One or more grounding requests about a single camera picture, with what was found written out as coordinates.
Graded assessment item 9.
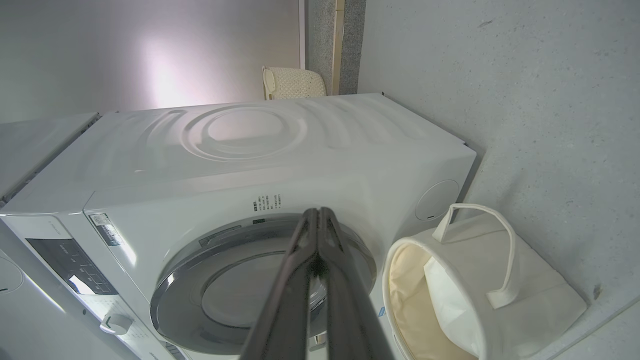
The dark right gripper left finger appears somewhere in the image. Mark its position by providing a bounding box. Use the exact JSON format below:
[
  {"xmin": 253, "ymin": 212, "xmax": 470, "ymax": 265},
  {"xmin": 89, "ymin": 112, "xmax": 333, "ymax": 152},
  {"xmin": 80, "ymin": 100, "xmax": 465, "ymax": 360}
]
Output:
[{"xmin": 239, "ymin": 208, "xmax": 320, "ymax": 360}]

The white crumpled cloth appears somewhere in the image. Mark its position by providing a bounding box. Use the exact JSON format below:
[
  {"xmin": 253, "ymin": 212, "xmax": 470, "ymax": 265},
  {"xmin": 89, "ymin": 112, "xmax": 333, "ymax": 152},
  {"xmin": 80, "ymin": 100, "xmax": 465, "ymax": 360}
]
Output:
[{"xmin": 423, "ymin": 256, "xmax": 484, "ymax": 357}]

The white washing machine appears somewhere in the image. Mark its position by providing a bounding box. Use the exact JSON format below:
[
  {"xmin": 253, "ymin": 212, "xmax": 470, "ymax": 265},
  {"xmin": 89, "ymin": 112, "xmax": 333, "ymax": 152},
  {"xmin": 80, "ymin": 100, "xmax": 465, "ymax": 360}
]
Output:
[{"xmin": 0, "ymin": 92, "xmax": 477, "ymax": 360}]

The washing machine glass door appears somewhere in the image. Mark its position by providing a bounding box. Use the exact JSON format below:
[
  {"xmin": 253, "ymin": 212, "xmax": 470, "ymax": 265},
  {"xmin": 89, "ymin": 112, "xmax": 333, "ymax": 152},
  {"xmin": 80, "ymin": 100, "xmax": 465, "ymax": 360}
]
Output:
[{"xmin": 150, "ymin": 214, "xmax": 378, "ymax": 357}]

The white stacked appliance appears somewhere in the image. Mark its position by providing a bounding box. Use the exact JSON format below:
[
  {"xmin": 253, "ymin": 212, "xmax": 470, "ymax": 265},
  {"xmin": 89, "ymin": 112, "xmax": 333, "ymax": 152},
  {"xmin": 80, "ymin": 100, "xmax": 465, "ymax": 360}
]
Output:
[{"xmin": 0, "ymin": 112, "xmax": 99, "ymax": 297}]

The cream fabric laundry basket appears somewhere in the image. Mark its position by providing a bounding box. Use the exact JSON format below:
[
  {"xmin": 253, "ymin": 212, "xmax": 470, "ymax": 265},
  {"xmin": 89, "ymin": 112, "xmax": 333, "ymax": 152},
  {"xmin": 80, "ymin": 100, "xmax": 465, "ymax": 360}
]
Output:
[{"xmin": 382, "ymin": 203, "xmax": 588, "ymax": 360}]

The white control knob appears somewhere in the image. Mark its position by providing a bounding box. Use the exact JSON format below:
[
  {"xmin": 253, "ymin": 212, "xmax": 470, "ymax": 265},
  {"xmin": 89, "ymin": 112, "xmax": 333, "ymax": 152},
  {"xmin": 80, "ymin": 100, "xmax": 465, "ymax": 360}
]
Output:
[{"xmin": 99, "ymin": 313, "xmax": 134, "ymax": 336}]

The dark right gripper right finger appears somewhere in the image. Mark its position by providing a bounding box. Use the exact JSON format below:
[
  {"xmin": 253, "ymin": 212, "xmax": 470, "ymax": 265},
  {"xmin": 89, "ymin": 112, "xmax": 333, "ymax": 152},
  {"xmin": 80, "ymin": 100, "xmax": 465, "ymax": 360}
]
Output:
[{"xmin": 319, "ymin": 207, "xmax": 397, "ymax": 360}]

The cream woven basket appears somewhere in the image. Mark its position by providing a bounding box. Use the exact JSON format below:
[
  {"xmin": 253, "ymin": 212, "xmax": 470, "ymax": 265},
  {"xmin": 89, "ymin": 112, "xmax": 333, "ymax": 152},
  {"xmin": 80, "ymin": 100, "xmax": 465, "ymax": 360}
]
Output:
[{"xmin": 262, "ymin": 66, "xmax": 328, "ymax": 101}]

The round white filter cover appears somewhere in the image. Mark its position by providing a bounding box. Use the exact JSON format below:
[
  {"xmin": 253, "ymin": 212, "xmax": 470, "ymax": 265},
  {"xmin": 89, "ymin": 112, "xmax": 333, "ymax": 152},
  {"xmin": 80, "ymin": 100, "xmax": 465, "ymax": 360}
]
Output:
[{"xmin": 414, "ymin": 179, "xmax": 460, "ymax": 222}]

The dark control display panel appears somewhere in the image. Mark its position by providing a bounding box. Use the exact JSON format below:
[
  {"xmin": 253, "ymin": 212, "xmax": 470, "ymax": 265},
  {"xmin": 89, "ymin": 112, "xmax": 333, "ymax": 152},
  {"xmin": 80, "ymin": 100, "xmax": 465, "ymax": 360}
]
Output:
[{"xmin": 26, "ymin": 238, "xmax": 119, "ymax": 296}]

